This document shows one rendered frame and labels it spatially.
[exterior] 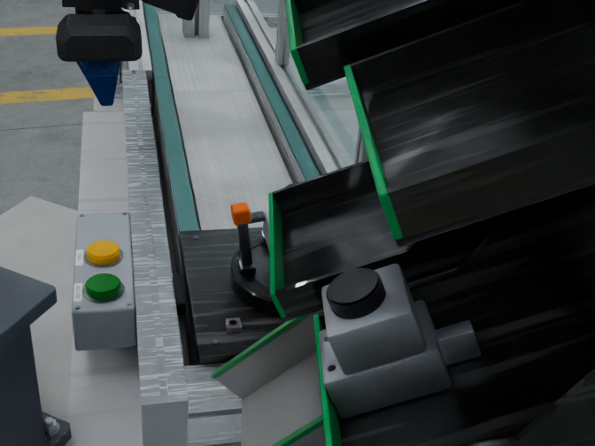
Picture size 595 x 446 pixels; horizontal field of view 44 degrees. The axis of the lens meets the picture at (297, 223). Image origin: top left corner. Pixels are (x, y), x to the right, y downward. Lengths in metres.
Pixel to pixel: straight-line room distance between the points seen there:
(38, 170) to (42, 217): 1.98
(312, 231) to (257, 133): 0.82
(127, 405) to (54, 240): 0.37
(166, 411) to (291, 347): 0.16
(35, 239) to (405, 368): 0.85
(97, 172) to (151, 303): 0.52
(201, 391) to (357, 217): 0.29
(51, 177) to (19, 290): 2.41
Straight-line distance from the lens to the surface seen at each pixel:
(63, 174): 3.15
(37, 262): 1.12
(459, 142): 0.32
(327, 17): 0.49
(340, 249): 0.52
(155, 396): 0.75
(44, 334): 0.99
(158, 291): 0.88
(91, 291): 0.87
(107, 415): 0.88
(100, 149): 1.42
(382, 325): 0.37
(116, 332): 0.88
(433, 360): 0.40
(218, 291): 0.86
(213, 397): 0.75
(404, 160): 0.32
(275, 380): 0.68
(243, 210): 0.81
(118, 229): 0.99
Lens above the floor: 1.49
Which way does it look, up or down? 32 degrees down
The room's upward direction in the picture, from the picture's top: 6 degrees clockwise
